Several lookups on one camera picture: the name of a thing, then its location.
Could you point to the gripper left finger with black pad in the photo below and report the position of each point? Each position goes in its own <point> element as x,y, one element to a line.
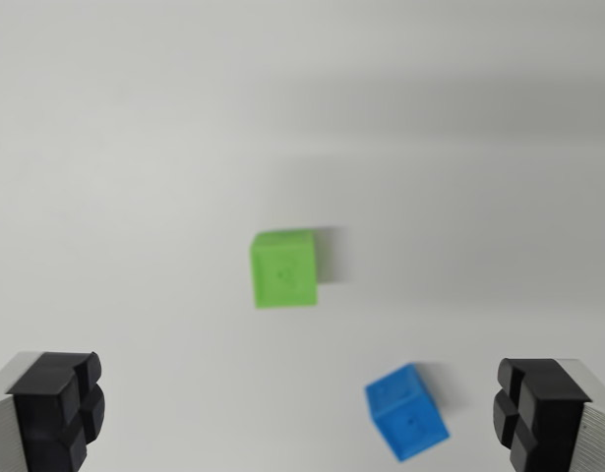
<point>41,413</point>

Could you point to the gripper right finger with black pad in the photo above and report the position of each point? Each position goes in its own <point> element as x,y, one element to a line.
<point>548,418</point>

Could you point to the blue cube with number two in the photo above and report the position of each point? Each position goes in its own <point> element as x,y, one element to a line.
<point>405,418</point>

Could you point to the green cube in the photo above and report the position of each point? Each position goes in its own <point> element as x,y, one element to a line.
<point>284,270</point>

